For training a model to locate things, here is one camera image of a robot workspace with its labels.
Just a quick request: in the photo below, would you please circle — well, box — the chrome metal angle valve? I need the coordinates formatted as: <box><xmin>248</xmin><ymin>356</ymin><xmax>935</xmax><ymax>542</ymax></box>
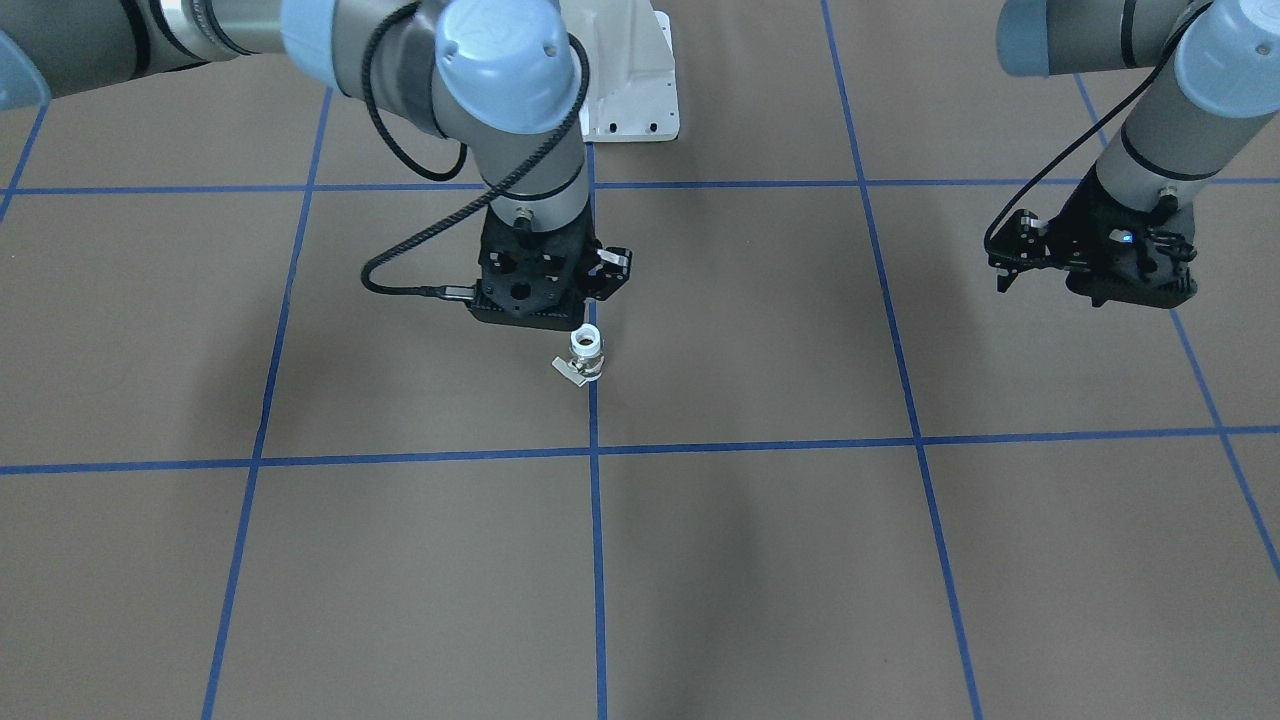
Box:
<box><xmin>550</xmin><ymin>323</ymin><xmax>605</xmax><ymax>387</ymax></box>

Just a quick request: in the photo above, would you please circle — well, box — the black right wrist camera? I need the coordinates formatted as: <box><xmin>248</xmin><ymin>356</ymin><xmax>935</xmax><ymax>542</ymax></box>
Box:
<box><xmin>582</xmin><ymin>247</ymin><xmax>634</xmax><ymax>302</ymax></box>

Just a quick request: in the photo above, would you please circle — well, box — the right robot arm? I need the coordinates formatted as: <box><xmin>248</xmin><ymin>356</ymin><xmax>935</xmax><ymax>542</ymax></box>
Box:
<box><xmin>1</xmin><ymin>1</ymin><xmax>632</xmax><ymax>331</ymax></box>

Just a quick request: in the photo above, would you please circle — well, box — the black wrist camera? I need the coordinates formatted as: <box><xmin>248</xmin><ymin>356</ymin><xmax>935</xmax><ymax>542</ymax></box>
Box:
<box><xmin>983</xmin><ymin>209</ymin><xmax>1073</xmax><ymax>293</ymax></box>
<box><xmin>582</xmin><ymin>247</ymin><xmax>634</xmax><ymax>302</ymax></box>

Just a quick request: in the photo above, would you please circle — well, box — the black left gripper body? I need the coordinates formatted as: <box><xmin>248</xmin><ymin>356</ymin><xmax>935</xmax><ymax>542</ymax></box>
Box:
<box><xmin>1060</xmin><ymin>169</ymin><xmax>1199</xmax><ymax>309</ymax></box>

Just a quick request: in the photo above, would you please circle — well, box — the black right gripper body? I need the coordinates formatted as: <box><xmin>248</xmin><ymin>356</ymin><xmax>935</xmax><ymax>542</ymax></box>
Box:
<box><xmin>468</xmin><ymin>205</ymin><xmax>598</xmax><ymax>332</ymax></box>

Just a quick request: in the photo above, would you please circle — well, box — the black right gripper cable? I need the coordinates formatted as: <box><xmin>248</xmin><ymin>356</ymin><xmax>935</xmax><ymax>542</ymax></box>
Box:
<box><xmin>360</xmin><ymin>0</ymin><xmax>593</xmax><ymax>299</ymax></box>

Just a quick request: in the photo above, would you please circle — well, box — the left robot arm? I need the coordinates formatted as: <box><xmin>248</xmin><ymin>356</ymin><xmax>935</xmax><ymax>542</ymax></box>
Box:
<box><xmin>983</xmin><ymin>1</ymin><xmax>1279</xmax><ymax>309</ymax></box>

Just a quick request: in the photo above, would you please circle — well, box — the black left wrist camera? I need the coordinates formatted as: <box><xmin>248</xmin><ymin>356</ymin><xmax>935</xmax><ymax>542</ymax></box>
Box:
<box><xmin>983</xmin><ymin>209</ymin><xmax>1073</xmax><ymax>293</ymax></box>

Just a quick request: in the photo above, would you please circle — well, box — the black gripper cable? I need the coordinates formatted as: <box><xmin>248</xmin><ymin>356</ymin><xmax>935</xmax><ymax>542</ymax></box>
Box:
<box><xmin>983</xmin><ymin>0</ymin><xmax>1216</xmax><ymax>263</ymax></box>
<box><xmin>360</xmin><ymin>0</ymin><xmax>593</xmax><ymax>299</ymax></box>

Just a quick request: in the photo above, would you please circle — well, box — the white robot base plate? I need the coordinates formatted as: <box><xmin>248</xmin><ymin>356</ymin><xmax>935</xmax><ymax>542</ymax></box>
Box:
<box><xmin>559</xmin><ymin>1</ymin><xmax>681</xmax><ymax>143</ymax></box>

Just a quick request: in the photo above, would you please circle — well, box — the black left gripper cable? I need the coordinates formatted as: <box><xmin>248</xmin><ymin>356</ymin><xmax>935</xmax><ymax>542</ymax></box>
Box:
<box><xmin>983</xmin><ymin>0</ymin><xmax>1216</xmax><ymax>263</ymax></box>

